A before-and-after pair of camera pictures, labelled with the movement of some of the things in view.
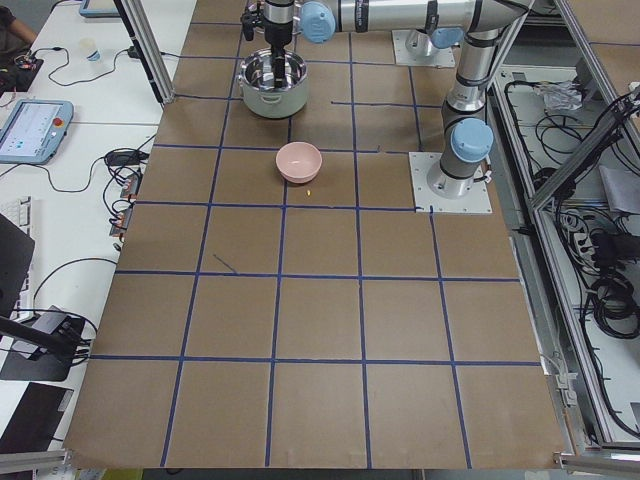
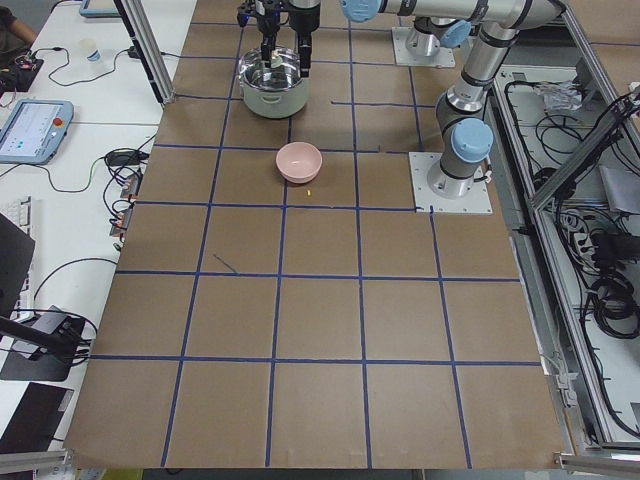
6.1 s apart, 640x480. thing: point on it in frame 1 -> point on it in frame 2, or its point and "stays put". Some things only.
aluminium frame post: [143, 36] stays put
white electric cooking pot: [259, 94] stays put
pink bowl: [299, 162] stays put
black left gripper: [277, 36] -> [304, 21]
